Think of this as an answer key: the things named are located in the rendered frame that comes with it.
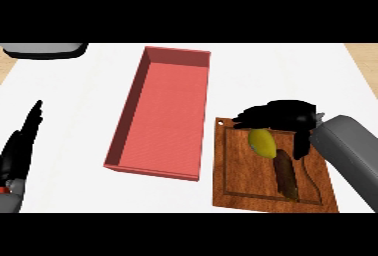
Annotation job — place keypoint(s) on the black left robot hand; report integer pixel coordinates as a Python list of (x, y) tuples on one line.
[(23, 146)]

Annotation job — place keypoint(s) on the brown wooden cutting board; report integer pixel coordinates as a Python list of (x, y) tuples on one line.
[(256, 176)]

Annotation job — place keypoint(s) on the dark grey appliance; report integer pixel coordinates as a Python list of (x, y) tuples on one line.
[(45, 50)]

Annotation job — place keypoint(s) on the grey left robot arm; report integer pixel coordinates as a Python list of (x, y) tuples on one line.
[(10, 196)]

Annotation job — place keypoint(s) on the red cardboard box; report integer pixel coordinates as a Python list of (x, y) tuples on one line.
[(160, 115)]

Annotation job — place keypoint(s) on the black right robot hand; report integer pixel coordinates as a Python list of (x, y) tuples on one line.
[(290, 115)]

